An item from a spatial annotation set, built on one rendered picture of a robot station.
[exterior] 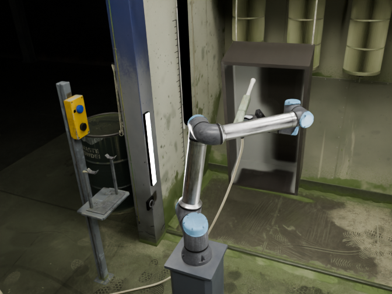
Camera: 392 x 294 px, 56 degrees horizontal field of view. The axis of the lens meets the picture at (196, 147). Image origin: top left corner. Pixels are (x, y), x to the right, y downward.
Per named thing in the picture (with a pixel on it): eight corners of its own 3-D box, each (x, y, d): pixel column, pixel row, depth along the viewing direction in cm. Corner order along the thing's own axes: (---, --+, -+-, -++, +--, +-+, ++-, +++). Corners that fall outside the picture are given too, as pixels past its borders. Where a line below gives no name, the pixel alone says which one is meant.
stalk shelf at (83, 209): (104, 188, 273) (103, 186, 272) (129, 194, 265) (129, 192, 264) (77, 212, 248) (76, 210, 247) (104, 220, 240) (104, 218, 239)
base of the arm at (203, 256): (205, 269, 216) (205, 257, 212) (176, 261, 223) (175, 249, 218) (216, 248, 232) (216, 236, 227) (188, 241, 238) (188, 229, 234)
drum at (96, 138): (81, 199, 395) (64, 125, 355) (123, 177, 433) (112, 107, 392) (114, 221, 360) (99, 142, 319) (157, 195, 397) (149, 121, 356)
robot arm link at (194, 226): (186, 254, 215) (185, 230, 207) (180, 235, 229) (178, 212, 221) (212, 248, 218) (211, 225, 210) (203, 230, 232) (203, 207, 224)
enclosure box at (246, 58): (238, 159, 354) (233, 41, 280) (302, 168, 335) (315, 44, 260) (228, 184, 329) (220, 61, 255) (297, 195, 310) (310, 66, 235)
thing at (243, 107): (241, 151, 235) (238, 125, 218) (234, 150, 236) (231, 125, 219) (257, 101, 264) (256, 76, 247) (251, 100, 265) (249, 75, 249)
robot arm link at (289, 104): (305, 102, 211) (303, 122, 216) (296, 96, 221) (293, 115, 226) (290, 104, 209) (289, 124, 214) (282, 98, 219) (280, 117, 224)
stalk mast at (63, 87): (102, 274, 300) (62, 80, 225) (109, 276, 298) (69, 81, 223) (98, 279, 295) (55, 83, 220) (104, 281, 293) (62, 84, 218)
